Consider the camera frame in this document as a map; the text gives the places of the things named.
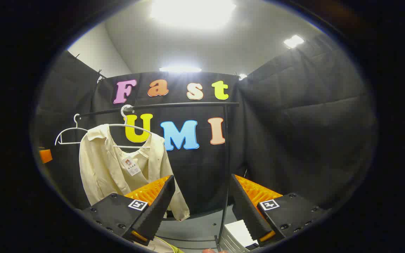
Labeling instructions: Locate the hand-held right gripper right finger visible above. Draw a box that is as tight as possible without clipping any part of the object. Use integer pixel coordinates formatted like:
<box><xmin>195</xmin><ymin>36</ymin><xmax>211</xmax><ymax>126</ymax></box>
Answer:
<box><xmin>230</xmin><ymin>174</ymin><xmax>329</xmax><ymax>247</ymax></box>

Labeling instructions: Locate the cream button shirt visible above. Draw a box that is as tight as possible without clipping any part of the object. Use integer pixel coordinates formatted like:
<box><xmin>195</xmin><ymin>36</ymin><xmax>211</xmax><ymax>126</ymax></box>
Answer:
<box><xmin>79</xmin><ymin>124</ymin><xmax>191</xmax><ymax>222</ymax></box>

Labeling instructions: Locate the white plastic clothes hanger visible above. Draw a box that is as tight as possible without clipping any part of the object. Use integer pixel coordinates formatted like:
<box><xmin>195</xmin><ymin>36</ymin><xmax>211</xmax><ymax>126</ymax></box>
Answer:
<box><xmin>108</xmin><ymin>104</ymin><xmax>153</xmax><ymax>149</ymax></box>
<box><xmin>54</xmin><ymin>113</ymin><xmax>89</xmax><ymax>146</ymax></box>

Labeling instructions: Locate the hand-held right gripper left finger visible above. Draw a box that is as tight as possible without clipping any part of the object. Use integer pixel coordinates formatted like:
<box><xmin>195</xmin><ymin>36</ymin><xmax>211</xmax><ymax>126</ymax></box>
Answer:
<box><xmin>82</xmin><ymin>175</ymin><xmax>176</xmax><ymax>246</ymax></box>

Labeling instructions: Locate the black metal clothes rack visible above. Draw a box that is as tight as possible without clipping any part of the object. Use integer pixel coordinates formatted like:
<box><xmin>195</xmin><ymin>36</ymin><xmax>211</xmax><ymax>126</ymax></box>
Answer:
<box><xmin>78</xmin><ymin>102</ymin><xmax>241</xmax><ymax>251</ymax></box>

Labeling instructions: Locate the black backdrop cloth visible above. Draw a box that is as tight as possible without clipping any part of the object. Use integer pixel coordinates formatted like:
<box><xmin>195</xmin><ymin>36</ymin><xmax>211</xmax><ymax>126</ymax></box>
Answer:
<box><xmin>34</xmin><ymin>33</ymin><xmax>379</xmax><ymax>215</ymax></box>

